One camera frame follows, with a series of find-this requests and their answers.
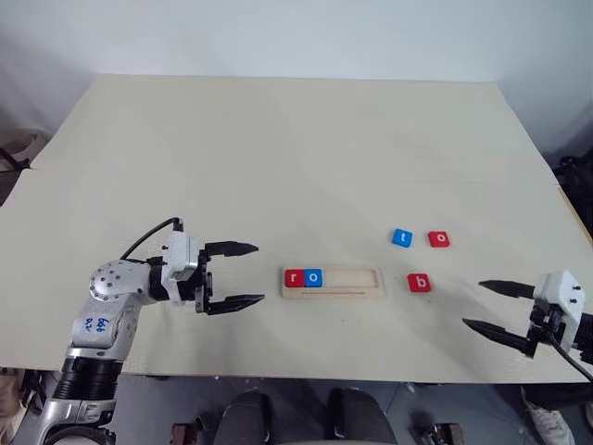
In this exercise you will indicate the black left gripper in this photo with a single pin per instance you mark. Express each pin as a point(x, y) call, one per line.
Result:
point(204, 283)

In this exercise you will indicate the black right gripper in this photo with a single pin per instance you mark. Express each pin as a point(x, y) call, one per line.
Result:
point(539, 322)

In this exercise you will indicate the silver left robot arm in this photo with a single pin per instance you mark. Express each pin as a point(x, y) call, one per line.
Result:
point(111, 283)

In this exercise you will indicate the red letter r block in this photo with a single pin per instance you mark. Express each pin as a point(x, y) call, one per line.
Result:
point(289, 283)

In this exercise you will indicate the blue letter o block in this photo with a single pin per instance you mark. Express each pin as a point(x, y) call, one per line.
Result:
point(319, 283)

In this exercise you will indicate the red letter b block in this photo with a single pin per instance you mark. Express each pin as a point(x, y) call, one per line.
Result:
point(413, 287)

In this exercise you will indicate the red letter o block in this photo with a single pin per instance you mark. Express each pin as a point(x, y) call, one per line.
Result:
point(433, 243)

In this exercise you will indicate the wooden letter tray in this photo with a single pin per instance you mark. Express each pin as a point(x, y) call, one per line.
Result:
point(352, 278)

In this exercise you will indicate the blue letter t block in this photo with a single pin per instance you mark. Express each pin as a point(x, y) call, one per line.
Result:
point(397, 242)

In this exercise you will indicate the white shoe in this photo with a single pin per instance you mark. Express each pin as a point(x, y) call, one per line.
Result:
point(549, 422)

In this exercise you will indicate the dark brown floor fixture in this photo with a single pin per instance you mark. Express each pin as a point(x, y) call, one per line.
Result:
point(442, 433)
point(187, 433)

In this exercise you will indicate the dark rounded shape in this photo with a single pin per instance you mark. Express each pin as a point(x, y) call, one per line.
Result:
point(243, 417)
point(361, 417)

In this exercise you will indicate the black equipment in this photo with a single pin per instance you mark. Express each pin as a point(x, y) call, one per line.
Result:
point(576, 171)

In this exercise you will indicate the dark chair base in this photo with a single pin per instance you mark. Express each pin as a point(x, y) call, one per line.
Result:
point(21, 148)

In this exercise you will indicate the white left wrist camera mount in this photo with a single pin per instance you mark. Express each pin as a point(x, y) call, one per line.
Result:
point(183, 252)

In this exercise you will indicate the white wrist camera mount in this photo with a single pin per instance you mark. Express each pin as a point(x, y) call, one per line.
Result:
point(560, 287)
point(183, 252)

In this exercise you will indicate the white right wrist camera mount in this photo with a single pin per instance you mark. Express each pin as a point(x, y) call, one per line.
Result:
point(560, 287)

